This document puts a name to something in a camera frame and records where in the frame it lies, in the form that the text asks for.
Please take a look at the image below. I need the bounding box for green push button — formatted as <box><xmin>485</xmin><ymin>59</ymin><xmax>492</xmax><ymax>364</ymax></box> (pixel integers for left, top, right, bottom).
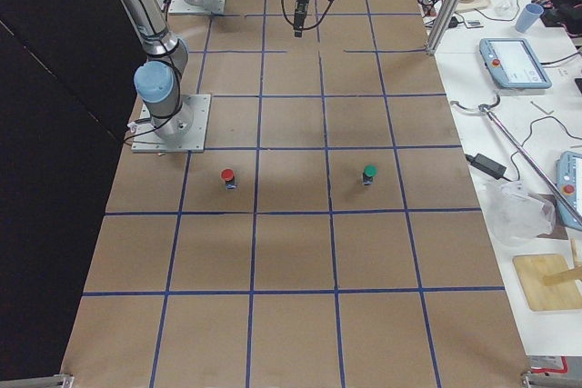
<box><xmin>362</xmin><ymin>164</ymin><xmax>377</xmax><ymax>185</ymax></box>

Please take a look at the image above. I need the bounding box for red push button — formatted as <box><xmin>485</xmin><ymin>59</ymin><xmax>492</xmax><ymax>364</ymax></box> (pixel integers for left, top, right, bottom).
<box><xmin>220</xmin><ymin>168</ymin><xmax>237</xmax><ymax>190</ymax></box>

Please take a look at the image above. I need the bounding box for metal cane rod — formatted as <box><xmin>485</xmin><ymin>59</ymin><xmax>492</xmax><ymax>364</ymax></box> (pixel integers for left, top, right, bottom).
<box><xmin>450</xmin><ymin>93</ymin><xmax>581</xmax><ymax>224</ymax></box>

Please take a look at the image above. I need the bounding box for blue teach pendant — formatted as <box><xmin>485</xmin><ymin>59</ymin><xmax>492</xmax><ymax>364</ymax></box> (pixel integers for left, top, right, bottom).
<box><xmin>478</xmin><ymin>38</ymin><xmax>552</xmax><ymax>89</ymax></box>

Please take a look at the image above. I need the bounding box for blue plastic cup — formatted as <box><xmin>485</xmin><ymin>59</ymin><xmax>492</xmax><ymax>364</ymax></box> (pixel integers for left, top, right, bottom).
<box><xmin>515</xmin><ymin>3</ymin><xmax>545</xmax><ymax>33</ymax></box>

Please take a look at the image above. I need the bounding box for black power adapter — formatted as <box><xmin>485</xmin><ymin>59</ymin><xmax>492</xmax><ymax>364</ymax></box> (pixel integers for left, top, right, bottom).
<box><xmin>467</xmin><ymin>154</ymin><xmax>507</xmax><ymax>180</ymax></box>

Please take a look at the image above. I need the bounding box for clear plastic bag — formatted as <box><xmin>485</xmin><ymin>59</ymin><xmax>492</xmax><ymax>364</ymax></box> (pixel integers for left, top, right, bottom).
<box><xmin>478</xmin><ymin>181</ymin><xmax>556</xmax><ymax>250</ymax></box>

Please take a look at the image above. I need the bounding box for wooden board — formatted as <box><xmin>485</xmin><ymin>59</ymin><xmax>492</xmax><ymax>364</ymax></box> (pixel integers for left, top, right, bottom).
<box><xmin>513</xmin><ymin>254</ymin><xmax>581</xmax><ymax>312</ymax></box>

